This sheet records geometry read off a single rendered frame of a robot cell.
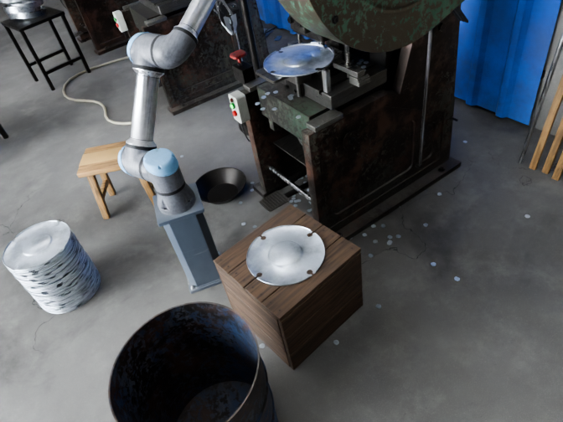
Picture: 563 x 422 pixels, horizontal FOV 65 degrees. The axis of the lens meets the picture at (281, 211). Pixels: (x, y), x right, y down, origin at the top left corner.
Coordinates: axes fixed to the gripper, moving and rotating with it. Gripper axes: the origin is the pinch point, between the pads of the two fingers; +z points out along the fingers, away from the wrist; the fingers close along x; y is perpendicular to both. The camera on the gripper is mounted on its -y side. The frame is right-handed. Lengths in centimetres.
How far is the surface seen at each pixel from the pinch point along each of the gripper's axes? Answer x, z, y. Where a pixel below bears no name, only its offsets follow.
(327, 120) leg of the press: -4, 21, -60
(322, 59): -17.8, 6.9, -40.1
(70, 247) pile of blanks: 103, 57, -11
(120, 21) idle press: 11, 29, 166
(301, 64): -9.0, 6.3, -38.0
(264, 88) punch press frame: -0.8, 20.8, -18.3
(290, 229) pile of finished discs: 27, 50, -72
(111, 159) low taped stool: 68, 52, 35
